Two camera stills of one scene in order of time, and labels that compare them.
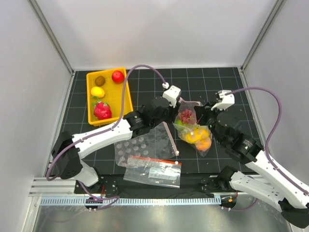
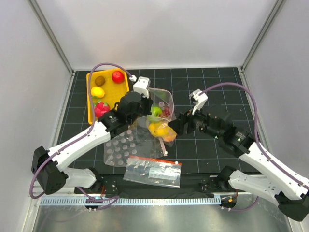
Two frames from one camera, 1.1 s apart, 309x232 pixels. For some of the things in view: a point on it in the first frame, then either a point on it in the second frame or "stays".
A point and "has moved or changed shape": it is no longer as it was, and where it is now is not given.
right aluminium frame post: (278, 4) stays
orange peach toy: (203, 144) -> (171, 136)
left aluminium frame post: (51, 34) stays
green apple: (179, 122) has moved or changed shape
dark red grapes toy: (185, 115) has moved or changed shape
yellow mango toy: (196, 134) -> (160, 129)
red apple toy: (118, 77) stays
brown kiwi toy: (100, 80) stays
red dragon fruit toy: (102, 110) stays
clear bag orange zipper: (153, 171) stays
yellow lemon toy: (97, 91) stays
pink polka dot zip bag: (189, 131) -> (162, 112)
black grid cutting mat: (192, 118) stays
